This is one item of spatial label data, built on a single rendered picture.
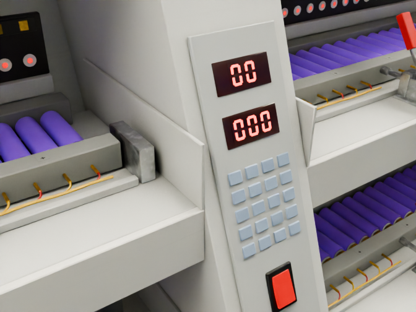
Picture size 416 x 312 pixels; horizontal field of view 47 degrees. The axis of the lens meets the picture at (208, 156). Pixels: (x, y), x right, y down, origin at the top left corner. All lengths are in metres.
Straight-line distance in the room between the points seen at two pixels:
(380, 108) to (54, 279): 0.33
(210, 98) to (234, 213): 0.08
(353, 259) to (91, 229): 0.31
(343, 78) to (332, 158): 0.12
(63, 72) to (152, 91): 0.16
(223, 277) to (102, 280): 0.09
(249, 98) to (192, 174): 0.07
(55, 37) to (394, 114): 0.33
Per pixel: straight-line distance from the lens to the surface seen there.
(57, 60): 0.49
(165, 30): 0.31
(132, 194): 0.34
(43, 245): 0.31
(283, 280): 0.37
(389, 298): 0.55
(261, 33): 0.34
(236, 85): 0.32
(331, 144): 0.41
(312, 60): 0.55
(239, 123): 0.32
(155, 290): 0.46
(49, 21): 0.49
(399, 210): 0.64
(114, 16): 0.37
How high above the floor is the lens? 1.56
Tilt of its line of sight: 13 degrees down
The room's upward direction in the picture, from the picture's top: 11 degrees counter-clockwise
